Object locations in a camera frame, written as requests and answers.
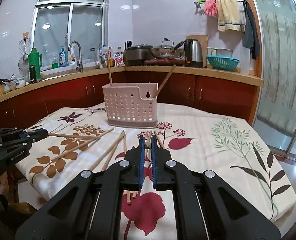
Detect wooden chopstick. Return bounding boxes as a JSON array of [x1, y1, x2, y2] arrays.
[[122, 132, 132, 205], [106, 52, 113, 86], [48, 133, 99, 140], [88, 131, 125, 171], [131, 130, 153, 200], [51, 128, 114, 163], [101, 134, 125, 171], [154, 64, 176, 98], [154, 131, 165, 149]]

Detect red kitchen cabinets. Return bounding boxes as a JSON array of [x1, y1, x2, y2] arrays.
[[0, 70, 259, 128]]

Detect left hand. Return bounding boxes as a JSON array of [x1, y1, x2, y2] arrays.
[[0, 171, 9, 196]]

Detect pink perforated utensil holder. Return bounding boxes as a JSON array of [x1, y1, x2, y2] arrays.
[[102, 83, 158, 128]]

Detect floral tablecloth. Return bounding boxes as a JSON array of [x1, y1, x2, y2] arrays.
[[17, 103, 296, 227]]

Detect wooden countertop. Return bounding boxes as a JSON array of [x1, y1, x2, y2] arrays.
[[0, 66, 264, 103]]

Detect green thermos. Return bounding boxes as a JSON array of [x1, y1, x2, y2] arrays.
[[28, 48, 43, 81]]

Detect small green bottle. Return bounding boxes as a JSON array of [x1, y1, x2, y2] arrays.
[[51, 56, 59, 69]]

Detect red induction cooker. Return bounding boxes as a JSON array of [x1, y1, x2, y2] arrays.
[[144, 59, 184, 66]]

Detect blue detergent bottle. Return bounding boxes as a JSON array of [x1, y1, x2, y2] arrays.
[[59, 46, 67, 67]]

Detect steel sink faucet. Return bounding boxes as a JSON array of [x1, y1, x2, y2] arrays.
[[68, 40, 83, 72]]

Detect white spray bottle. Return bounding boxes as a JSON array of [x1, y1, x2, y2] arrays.
[[68, 44, 76, 64]]

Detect red white snack bag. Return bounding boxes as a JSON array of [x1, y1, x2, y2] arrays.
[[114, 47, 125, 67]]

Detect black rice cooker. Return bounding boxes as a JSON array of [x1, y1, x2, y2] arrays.
[[124, 44, 153, 66]]

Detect steel wok with lid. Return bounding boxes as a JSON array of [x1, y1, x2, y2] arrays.
[[149, 38, 185, 59]]

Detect orange oil bottle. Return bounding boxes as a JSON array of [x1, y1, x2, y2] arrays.
[[108, 46, 115, 67]]

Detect steel electric kettle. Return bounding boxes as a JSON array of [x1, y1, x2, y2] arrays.
[[184, 38, 203, 68]]

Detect teal plastic colander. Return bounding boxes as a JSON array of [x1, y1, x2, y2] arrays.
[[206, 55, 240, 71]]

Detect knife block with knives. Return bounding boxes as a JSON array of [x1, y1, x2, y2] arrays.
[[122, 40, 133, 67]]

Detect glass sliding door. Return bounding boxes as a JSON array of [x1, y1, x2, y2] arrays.
[[251, 0, 296, 161]]

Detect wooden cutting board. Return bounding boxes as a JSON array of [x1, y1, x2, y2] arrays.
[[186, 35, 209, 68]]

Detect white translucent container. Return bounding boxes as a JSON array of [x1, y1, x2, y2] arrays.
[[240, 47, 250, 75]]

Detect dark hanging cloth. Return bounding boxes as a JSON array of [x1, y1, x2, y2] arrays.
[[243, 0, 260, 60]]

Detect yellow hanging towel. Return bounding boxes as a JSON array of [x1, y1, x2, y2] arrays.
[[216, 0, 241, 31]]

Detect pink rubber glove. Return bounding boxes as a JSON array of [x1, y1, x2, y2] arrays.
[[204, 0, 218, 17]]

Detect green handled white pitcher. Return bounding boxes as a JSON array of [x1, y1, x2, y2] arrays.
[[207, 47, 233, 57]]

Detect window with aluminium frame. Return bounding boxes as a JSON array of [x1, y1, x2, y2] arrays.
[[31, 0, 108, 67]]

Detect wall towel rail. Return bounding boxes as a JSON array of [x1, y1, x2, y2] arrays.
[[194, 0, 244, 16]]

